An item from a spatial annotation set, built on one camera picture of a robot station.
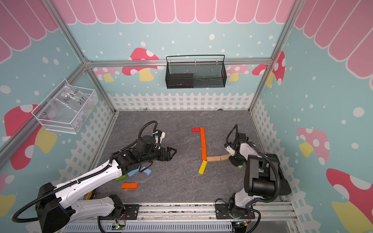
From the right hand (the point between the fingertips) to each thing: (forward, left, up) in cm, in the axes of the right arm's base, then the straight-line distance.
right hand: (239, 160), depth 92 cm
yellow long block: (-4, +23, 0) cm, 24 cm away
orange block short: (+4, +22, +1) cm, 23 cm away
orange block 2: (+14, +22, +1) cm, 26 cm away
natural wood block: (+1, +16, +1) cm, 17 cm away
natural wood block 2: (+3, +9, -1) cm, 9 cm away
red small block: (+25, +28, 0) cm, 37 cm away
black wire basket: (+46, +29, +36) cm, 65 cm away
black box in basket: (+41, +38, +32) cm, 64 cm away
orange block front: (-15, +66, 0) cm, 68 cm away
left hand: (-4, +41, +18) cm, 45 cm away
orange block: (+23, +22, +1) cm, 32 cm away
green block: (-4, +1, 0) cm, 4 cm away
